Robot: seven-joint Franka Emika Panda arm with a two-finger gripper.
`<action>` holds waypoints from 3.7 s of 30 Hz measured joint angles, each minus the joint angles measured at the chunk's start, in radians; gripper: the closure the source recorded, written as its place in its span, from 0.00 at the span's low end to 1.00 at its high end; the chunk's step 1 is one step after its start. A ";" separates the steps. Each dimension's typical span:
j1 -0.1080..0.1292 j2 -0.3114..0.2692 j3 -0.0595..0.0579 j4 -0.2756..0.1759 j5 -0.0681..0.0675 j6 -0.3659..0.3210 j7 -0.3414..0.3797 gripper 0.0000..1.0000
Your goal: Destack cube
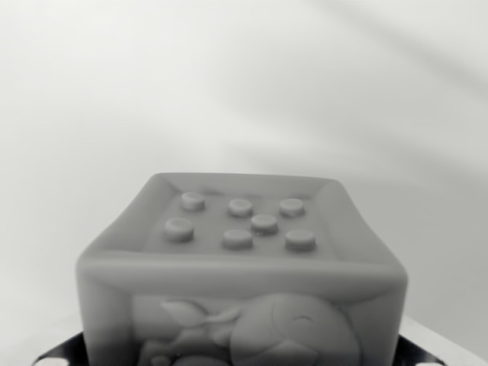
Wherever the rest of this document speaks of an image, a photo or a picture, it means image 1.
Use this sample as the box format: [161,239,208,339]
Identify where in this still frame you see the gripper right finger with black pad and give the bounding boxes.
[396,315,488,366]

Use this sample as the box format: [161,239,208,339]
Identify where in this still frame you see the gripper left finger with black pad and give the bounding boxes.
[0,314,87,366]

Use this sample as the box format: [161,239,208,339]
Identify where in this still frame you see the grey embossed rubber cube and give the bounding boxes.
[75,172,409,366]

